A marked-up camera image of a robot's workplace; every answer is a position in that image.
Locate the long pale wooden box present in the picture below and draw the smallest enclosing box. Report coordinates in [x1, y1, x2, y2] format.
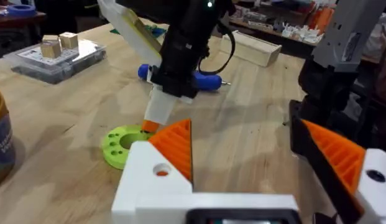
[218, 29, 283, 68]

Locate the blue electric screwdriver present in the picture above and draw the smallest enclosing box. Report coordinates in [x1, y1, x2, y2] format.
[137, 63, 232, 92]

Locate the blue tape roll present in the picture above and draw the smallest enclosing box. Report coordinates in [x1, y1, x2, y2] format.
[6, 3, 37, 18]

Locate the white orange left gripper right finger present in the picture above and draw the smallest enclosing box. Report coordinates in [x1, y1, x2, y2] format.
[288, 99, 386, 224]

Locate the toy tub with brown rim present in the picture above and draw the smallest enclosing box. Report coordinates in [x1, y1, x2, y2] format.
[0, 86, 17, 188]

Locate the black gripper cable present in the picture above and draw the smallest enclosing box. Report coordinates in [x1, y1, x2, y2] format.
[197, 21, 237, 77]

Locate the green disc with holes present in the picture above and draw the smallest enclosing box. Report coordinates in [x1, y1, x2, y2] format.
[101, 124, 156, 170]

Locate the cluttered workbench with parts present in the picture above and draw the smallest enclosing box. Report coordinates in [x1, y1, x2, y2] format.
[229, 0, 339, 47]

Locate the pale upright wrist plate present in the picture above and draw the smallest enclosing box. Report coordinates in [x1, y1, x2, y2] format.
[97, 0, 163, 68]

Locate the green board with blocks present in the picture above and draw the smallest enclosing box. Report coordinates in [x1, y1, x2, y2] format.
[109, 24, 168, 38]

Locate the white orange left gripper left finger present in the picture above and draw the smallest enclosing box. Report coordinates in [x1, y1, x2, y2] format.
[111, 118, 194, 224]

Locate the clear plastic parts box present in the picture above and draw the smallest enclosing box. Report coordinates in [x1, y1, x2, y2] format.
[2, 38, 107, 85]

